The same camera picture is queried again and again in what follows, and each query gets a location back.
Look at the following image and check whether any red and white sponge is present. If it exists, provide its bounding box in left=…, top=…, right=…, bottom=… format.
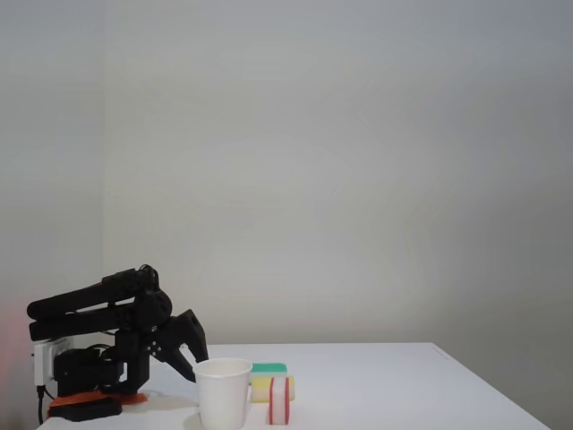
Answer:
left=268, top=375, right=292, bottom=426

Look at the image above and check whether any orange clamp pad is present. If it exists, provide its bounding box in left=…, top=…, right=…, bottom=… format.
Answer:
left=47, top=390, right=150, bottom=408

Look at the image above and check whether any white paper cup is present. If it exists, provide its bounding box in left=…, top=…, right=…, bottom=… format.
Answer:
left=192, top=357, right=254, bottom=430

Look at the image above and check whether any green and white sponge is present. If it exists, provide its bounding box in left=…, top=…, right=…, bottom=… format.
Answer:
left=249, top=362, right=288, bottom=377

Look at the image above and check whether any yellow and white sponge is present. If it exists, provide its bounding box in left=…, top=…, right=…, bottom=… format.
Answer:
left=250, top=374, right=296, bottom=403

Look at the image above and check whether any black table clamp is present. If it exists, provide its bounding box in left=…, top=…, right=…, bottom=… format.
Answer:
left=47, top=397, right=124, bottom=423

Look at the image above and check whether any white power socket block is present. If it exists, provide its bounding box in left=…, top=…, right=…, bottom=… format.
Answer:
left=31, top=338, right=73, bottom=387

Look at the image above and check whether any black power cable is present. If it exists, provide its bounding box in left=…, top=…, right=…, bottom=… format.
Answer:
left=35, top=383, right=57, bottom=426

